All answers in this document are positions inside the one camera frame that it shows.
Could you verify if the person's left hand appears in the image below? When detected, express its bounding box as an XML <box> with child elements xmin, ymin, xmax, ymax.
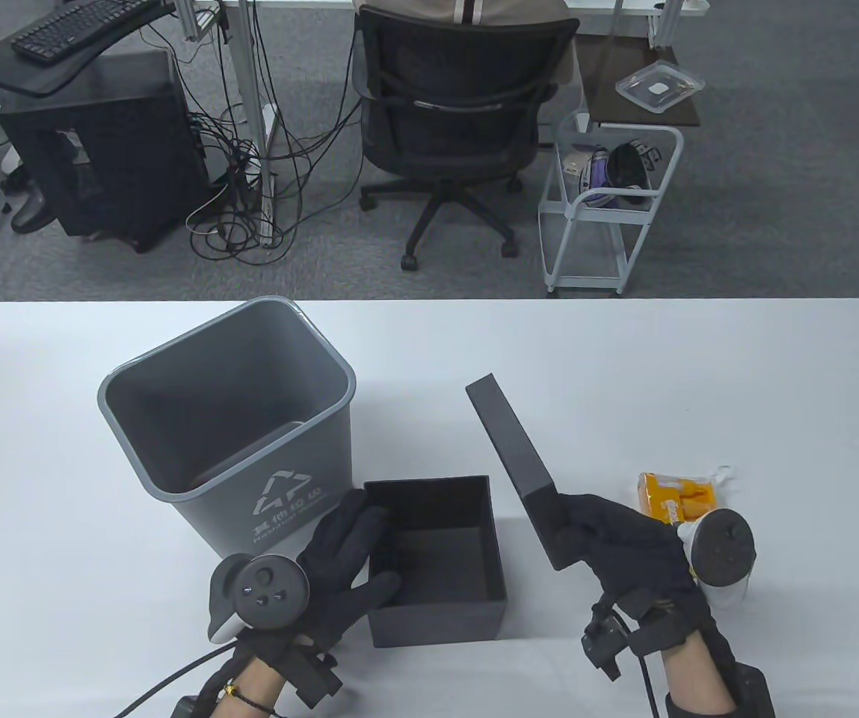
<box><xmin>238</xmin><ymin>490</ymin><xmax>404</xmax><ymax>659</ymax></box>

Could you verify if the person's right hand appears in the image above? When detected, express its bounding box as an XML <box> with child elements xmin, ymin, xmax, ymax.
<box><xmin>552</xmin><ymin>494</ymin><xmax>714</xmax><ymax>636</ymax></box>

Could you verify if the black gift box base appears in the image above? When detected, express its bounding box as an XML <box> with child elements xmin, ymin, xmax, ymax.
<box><xmin>363</xmin><ymin>474</ymin><xmax>508</xmax><ymax>648</ymax></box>

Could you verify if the black gift box lid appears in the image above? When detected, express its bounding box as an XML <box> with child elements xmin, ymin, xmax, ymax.
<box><xmin>466</xmin><ymin>375</ymin><xmax>587</xmax><ymax>571</ymax></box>

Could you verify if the person's left forearm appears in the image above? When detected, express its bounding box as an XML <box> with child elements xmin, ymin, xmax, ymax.
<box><xmin>216</xmin><ymin>654</ymin><xmax>289</xmax><ymax>718</ymax></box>

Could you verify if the person's right forearm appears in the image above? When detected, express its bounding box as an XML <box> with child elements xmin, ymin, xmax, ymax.
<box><xmin>659</xmin><ymin>636</ymin><xmax>738</xmax><ymax>718</ymax></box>

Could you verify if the black right forearm pack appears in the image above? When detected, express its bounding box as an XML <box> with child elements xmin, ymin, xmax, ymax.
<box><xmin>728</xmin><ymin>666</ymin><xmax>778</xmax><ymax>718</ymax></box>

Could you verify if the black left hand controller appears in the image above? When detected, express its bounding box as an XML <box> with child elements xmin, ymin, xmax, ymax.
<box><xmin>207</xmin><ymin>553</ymin><xmax>310</xmax><ymax>644</ymax></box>

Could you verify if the black hand controller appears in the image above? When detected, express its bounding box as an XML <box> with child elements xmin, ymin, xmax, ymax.
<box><xmin>207</xmin><ymin>553</ymin><xmax>310</xmax><ymax>644</ymax></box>
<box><xmin>676</xmin><ymin>509</ymin><xmax>759</xmax><ymax>608</ymax></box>

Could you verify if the orange snack packet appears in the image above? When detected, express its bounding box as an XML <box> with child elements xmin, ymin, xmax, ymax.
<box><xmin>637</xmin><ymin>464</ymin><xmax>736</xmax><ymax>528</ymax></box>

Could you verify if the black right hand controller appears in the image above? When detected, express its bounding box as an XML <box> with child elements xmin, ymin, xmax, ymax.
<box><xmin>676</xmin><ymin>509</ymin><xmax>759</xmax><ymax>608</ymax></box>

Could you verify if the grey plastic trash bin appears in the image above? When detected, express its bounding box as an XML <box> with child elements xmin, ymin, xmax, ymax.
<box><xmin>97</xmin><ymin>296</ymin><xmax>357</xmax><ymax>566</ymax></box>

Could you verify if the black mesh office chair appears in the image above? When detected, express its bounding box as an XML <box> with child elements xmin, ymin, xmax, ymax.
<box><xmin>354</xmin><ymin>6</ymin><xmax>583</xmax><ymax>271</ymax></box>

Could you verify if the brown side table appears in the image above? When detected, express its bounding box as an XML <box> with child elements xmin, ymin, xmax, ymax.
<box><xmin>575</xmin><ymin>34</ymin><xmax>701</xmax><ymax>128</ymax></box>

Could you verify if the clear plastic container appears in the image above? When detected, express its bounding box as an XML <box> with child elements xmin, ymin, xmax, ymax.
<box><xmin>615</xmin><ymin>61</ymin><xmax>705</xmax><ymax>113</ymax></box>

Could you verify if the black shoe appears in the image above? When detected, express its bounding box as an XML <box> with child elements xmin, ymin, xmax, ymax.
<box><xmin>10</xmin><ymin>191</ymin><xmax>58</xmax><ymax>234</ymax></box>

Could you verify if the black computer tower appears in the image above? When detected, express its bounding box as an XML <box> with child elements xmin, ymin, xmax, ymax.
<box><xmin>0</xmin><ymin>49</ymin><xmax>209</xmax><ymax>254</ymax></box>

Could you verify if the black keyboard tray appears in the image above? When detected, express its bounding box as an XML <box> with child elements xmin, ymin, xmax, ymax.
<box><xmin>0</xmin><ymin>0</ymin><xmax>176</xmax><ymax>96</ymax></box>

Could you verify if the black keyboard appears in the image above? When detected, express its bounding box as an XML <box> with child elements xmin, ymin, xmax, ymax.
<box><xmin>10</xmin><ymin>0</ymin><xmax>164</xmax><ymax>62</ymax></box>

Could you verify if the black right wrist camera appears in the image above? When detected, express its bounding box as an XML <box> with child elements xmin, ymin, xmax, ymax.
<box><xmin>582</xmin><ymin>607</ymin><xmax>633</xmax><ymax>680</ymax></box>

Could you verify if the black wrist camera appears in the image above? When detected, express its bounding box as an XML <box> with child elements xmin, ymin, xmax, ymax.
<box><xmin>280</xmin><ymin>647</ymin><xmax>345</xmax><ymax>711</ymax></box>
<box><xmin>582</xmin><ymin>607</ymin><xmax>633</xmax><ymax>680</ymax></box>

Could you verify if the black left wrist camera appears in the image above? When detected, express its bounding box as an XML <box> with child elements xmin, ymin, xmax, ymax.
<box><xmin>280</xmin><ymin>647</ymin><xmax>345</xmax><ymax>711</ymax></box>

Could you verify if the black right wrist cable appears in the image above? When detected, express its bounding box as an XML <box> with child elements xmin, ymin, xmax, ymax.
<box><xmin>635</xmin><ymin>651</ymin><xmax>662</xmax><ymax>718</ymax></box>

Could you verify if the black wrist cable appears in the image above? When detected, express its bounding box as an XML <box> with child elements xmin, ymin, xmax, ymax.
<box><xmin>111</xmin><ymin>645</ymin><xmax>232</xmax><ymax>718</ymax></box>
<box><xmin>635</xmin><ymin>651</ymin><xmax>662</xmax><ymax>718</ymax></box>

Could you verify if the black bead bracelet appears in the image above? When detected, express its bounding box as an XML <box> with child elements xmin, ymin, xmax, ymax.
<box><xmin>221</xmin><ymin>681</ymin><xmax>280</xmax><ymax>711</ymax></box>

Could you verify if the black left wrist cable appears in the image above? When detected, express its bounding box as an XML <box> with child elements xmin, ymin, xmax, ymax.
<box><xmin>111</xmin><ymin>645</ymin><xmax>232</xmax><ymax>718</ymax></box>

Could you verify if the white wire cart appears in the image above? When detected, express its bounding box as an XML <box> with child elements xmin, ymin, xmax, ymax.
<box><xmin>538</xmin><ymin>107</ymin><xmax>684</xmax><ymax>298</ymax></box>

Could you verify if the black cable bundle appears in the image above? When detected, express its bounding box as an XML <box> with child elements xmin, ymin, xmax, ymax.
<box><xmin>175</xmin><ymin>0</ymin><xmax>363</xmax><ymax>264</ymax></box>

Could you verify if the white desk frame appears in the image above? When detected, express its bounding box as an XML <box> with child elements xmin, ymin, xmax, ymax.
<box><xmin>220</xmin><ymin>0</ymin><xmax>710</xmax><ymax>249</ymax></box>

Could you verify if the aluminium frame post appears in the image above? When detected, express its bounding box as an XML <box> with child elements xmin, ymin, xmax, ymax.
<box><xmin>175</xmin><ymin>0</ymin><xmax>222</xmax><ymax>40</ymax></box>

